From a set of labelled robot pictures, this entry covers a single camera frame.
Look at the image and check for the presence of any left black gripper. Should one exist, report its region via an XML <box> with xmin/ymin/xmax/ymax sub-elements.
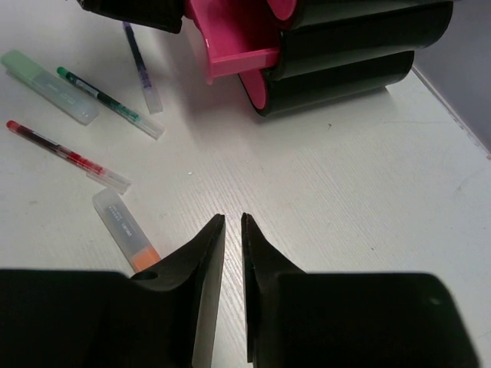
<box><xmin>77</xmin><ymin>0</ymin><xmax>183</xmax><ymax>34</ymax></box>

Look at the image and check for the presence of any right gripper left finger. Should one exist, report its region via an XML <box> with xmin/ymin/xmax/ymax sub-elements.
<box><xmin>1</xmin><ymin>215</ymin><xmax>226</xmax><ymax>367</ymax></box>

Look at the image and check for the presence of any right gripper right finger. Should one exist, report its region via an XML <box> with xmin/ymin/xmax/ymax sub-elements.
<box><xmin>241</xmin><ymin>214</ymin><xmax>480</xmax><ymax>367</ymax></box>

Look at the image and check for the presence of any pink top drawer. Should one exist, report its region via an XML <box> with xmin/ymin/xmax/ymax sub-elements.
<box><xmin>266</xmin><ymin>0</ymin><xmax>299</xmax><ymax>30</ymax></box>

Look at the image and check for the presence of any orange highlighter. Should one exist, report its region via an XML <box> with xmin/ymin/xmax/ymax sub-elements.
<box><xmin>92</xmin><ymin>189</ymin><xmax>160</xmax><ymax>272</ymax></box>

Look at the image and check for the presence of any purple gel pen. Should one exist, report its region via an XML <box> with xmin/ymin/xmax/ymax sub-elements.
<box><xmin>123</xmin><ymin>21</ymin><xmax>163</xmax><ymax>114</ymax></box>

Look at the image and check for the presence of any pink bottom drawer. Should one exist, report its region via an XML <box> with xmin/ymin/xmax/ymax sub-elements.
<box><xmin>239</xmin><ymin>70</ymin><xmax>278</xmax><ymax>117</ymax></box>

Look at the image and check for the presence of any green gel pen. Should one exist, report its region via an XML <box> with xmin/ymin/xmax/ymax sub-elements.
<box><xmin>57</xmin><ymin>67</ymin><xmax>164</xmax><ymax>140</ymax></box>

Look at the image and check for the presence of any green highlighter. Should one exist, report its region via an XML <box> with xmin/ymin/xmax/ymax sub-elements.
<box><xmin>1</xmin><ymin>50</ymin><xmax>98</xmax><ymax>126</ymax></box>

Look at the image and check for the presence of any red gel pen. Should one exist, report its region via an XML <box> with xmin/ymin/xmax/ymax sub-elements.
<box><xmin>6</xmin><ymin>120</ymin><xmax>131</xmax><ymax>194</ymax></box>

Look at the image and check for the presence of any black drawer cabinet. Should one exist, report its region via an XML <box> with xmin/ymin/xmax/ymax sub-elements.
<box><xmin>262</xmin><ymin>1</ymin><xmax>453</xmax><ymax>113</ymax></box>

